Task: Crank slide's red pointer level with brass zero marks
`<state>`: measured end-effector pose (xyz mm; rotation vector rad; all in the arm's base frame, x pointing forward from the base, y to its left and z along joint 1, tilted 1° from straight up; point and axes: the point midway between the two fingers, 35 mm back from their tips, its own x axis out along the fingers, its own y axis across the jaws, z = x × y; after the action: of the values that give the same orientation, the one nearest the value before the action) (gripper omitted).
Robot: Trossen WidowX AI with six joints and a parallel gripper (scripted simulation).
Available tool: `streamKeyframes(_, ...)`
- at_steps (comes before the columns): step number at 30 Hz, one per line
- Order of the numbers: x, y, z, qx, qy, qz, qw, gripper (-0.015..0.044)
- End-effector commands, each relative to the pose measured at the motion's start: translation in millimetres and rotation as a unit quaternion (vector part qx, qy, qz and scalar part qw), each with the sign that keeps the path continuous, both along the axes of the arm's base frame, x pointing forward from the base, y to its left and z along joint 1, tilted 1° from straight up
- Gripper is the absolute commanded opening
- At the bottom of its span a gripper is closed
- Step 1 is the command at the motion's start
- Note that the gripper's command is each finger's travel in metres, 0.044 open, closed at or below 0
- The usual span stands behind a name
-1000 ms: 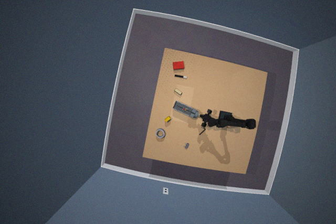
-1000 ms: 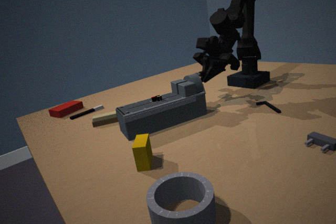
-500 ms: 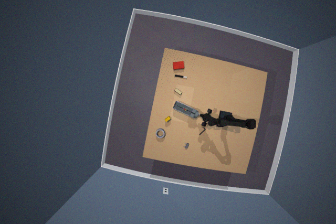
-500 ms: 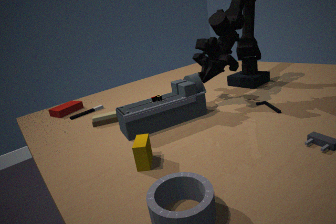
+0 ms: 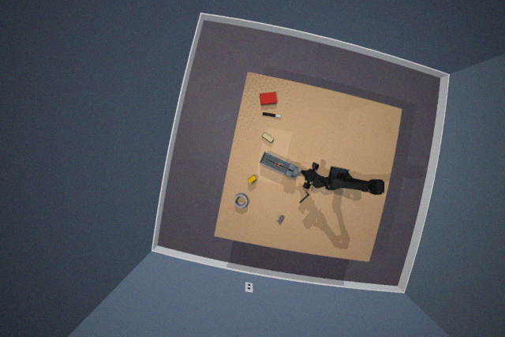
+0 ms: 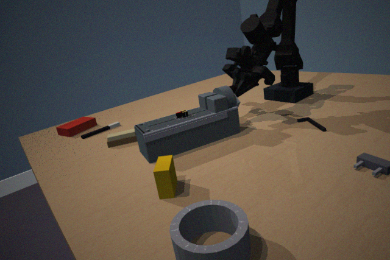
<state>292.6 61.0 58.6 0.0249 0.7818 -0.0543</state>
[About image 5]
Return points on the red rectangular block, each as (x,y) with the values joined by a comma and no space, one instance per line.
(268,98)

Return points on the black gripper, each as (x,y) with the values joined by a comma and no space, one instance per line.
(307,184)

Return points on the grey hollow cylinder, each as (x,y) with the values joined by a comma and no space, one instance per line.
(240,205)

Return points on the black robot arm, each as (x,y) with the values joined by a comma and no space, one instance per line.
(376,186)

